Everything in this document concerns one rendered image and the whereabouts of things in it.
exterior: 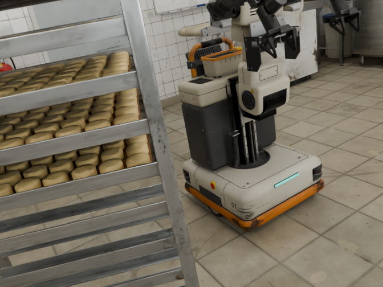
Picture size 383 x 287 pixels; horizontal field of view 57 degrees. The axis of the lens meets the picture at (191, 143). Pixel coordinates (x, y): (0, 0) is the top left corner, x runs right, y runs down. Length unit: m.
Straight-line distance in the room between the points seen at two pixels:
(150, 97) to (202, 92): 1.30
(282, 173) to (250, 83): 0.55
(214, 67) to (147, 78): 1.42
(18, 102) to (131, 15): 0.25
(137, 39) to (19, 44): 0.19
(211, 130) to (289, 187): 0.54
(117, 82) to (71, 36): 0.10
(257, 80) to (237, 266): 0.93
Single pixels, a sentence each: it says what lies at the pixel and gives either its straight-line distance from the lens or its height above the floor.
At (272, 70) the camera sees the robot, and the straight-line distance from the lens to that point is 1.85.
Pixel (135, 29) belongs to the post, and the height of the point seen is 1.23.
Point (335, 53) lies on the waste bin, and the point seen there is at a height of 0.08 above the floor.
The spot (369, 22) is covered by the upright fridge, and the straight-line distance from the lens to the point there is 5.16.
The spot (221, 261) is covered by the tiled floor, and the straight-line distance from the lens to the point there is 1.89.
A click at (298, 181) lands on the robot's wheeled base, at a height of 0.20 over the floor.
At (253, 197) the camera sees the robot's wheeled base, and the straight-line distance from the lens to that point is 1.87.
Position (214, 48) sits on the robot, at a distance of 2.29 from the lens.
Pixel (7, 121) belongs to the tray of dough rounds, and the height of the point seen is 1.06.
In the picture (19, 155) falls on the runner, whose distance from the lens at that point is 0.70.
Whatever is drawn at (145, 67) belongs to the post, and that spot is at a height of 1.16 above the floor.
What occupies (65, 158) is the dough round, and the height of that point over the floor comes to 0.97.
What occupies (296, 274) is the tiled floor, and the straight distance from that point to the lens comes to 1.80.
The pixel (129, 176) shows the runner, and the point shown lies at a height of 0.96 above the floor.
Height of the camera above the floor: 1.26
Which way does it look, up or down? 23 degrees down
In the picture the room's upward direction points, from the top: 10 degrees counter-clockwise
